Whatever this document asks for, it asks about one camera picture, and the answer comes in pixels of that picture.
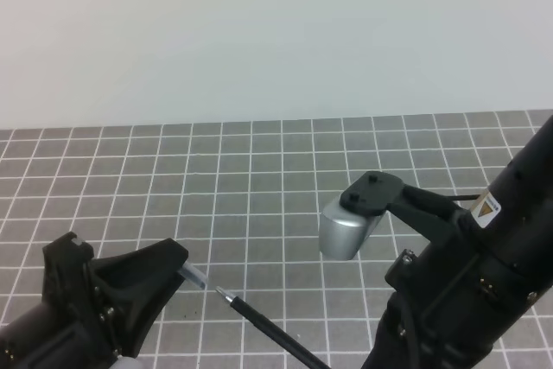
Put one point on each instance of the clear pen cap black tip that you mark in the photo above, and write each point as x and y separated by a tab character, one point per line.
194	275

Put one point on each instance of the black pen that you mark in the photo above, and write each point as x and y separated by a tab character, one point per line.
272	331

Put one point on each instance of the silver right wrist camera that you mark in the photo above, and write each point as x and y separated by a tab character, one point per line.
347	221

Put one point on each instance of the grey grid tablecloth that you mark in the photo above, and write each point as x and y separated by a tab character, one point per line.
244	199

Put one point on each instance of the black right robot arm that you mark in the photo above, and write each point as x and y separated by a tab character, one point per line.
522	186

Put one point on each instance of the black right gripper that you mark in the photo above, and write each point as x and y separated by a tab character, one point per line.
453	301

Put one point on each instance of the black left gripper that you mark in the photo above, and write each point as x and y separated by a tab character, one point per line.
94	313

